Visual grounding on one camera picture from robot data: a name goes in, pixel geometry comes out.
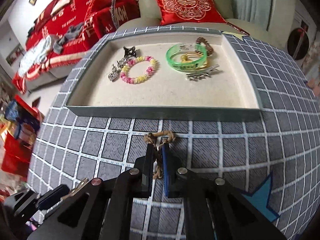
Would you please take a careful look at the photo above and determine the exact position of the brown braided rope bracelet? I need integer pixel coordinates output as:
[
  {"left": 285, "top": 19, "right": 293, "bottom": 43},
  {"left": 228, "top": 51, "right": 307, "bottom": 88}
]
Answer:
[{"left": 144, "top": 129, "right": 176, "bottom": 180}]

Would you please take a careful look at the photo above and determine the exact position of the silver rhinestone hair clip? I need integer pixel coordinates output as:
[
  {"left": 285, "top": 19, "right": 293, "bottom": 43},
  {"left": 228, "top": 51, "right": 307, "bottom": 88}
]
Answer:
[{"left": 186, "top": 64, "right": 221, "bottom": 81}]

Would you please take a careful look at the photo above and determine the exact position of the green translucent plastic bangle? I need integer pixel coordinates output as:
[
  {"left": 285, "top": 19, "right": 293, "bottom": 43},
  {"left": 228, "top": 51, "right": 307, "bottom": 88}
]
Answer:
[{"left": 165, "top": 43, "right": 208, "bottom": 72}]

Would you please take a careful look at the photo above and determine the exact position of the pink yellow beaded bracelet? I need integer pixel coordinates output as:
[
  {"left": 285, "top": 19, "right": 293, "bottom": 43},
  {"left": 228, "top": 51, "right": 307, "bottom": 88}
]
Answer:
[{"left": 120, "top": 55, "right": 158, "bottom": 85}]

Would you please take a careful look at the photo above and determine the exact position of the gold wire coin bracelet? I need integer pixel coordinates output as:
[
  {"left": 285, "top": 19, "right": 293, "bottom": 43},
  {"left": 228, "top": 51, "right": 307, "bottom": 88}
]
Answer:
[{"left": 180, "top": 51, "right": 211, "bottom": 69}]

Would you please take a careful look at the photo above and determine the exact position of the grey jewelry tray beige lining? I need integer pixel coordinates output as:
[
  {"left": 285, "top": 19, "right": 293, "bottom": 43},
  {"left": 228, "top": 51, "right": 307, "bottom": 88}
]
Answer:
[{"left": 65, "top": 27, "right": 263, "bottom": 122}]

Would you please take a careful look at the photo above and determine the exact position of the red snack bag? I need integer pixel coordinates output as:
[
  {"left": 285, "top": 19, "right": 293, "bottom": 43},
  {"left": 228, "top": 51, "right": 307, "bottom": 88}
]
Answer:
[{"left": 1, "top": 95, "right": 44, "bottom": 182}]

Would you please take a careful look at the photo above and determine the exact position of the grey checked tablecloth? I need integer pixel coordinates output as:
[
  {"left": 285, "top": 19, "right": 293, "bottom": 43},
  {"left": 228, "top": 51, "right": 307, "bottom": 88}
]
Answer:
[{"left": 27, "top": 35, "right": 319, "bottom": 239}]

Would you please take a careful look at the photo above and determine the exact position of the black bow hair clip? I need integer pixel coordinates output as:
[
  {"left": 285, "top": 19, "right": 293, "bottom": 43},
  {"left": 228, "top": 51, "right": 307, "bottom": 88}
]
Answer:
[{"left": 123, "top": 46, "right": 137, "bottom": 58}]

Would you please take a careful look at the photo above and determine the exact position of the white crumpled clothing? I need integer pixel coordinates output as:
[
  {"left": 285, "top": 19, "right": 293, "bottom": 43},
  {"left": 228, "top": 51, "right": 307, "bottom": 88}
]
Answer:
[{"left": 18, "top": 34, "right": 59, "bottom": 77}]

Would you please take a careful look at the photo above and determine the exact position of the green leather armchair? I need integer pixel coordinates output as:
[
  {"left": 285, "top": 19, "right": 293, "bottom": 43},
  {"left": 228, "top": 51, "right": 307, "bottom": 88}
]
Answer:
[{"left": 117, "top": 0, "right": 286, "bottom": 48}]

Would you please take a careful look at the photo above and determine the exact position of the red embroidered cushion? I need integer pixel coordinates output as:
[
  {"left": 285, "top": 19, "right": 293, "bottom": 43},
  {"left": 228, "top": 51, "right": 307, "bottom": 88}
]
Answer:
[{"left": 156, "top": 0, "right": 227, "bottom": 25}]

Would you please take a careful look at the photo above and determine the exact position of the grey crumpled clothing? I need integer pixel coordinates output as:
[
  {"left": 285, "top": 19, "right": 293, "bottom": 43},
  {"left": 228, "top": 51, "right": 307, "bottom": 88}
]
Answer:
[{"left": 53, "top": 22, "right": 84, "bottom": 54}]

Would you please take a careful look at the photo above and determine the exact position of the red blanket covered sofa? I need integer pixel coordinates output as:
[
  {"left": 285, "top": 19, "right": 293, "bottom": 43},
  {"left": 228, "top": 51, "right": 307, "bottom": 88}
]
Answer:
[{"left": 12, "top": 0, "right": 140, "bottom": 94}]

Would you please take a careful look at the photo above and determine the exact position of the light blue curtain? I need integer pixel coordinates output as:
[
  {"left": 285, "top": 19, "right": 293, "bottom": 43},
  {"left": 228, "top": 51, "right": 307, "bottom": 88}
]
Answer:
[{"left": 222, "top": 0, "right": 273, "bottom": 30}]

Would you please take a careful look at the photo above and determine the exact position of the white washing machine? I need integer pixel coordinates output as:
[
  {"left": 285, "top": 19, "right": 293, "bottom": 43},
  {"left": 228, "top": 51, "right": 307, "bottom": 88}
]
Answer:
[{"left": 285, "top": 1, "right": 317, "bottom": 66}]

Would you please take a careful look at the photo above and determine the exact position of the dark red beaded bracelet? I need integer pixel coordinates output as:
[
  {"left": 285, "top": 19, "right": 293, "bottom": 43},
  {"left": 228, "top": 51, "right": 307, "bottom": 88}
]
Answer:
[{"left": 195, "top": 36, "right": 215, "bottom": 56}]

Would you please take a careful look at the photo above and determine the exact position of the grey braided hanging cable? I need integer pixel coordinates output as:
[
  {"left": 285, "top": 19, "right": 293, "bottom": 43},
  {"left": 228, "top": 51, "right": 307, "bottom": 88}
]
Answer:
[{"left": 109, "top": 0, "right": 121, "bottom": 29}]

